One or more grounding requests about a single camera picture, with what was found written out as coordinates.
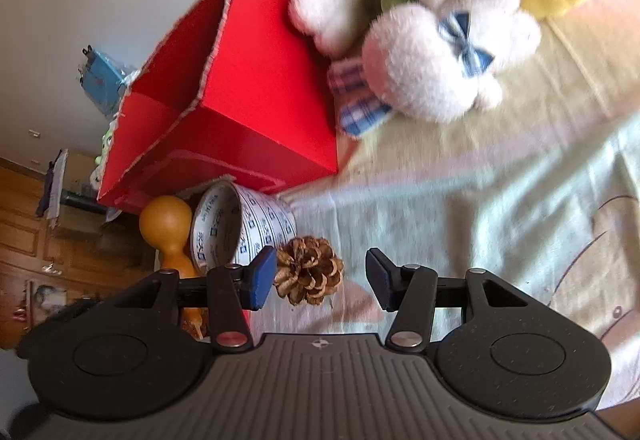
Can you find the white plush toy plaid clothes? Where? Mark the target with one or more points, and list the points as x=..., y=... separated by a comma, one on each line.
x=425, y=59

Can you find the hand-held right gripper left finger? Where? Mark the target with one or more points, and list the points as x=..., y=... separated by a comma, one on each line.
x=262, y=277

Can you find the hanging dark cloth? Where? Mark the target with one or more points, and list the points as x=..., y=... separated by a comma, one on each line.
x=50, y=190

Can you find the red cardboard box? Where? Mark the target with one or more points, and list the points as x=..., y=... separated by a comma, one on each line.
x=260, y=84

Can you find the orange gourd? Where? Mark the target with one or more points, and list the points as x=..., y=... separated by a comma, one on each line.
x=165, y=220

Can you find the brown pine cone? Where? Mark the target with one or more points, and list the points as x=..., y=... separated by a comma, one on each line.
x=310, y=270

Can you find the blue bag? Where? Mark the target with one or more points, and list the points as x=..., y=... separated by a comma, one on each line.
x=102, y=79

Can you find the green frog toy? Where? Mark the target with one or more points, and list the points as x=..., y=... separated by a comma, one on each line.
x=106, y=144

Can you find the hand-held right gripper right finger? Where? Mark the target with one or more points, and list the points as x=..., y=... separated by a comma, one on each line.
x=380, y=280

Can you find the light green printed bed sheet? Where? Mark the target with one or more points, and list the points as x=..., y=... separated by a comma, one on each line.
x=450, y=200

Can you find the wooden cabinet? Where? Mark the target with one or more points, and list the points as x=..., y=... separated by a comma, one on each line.
x=30, y=230

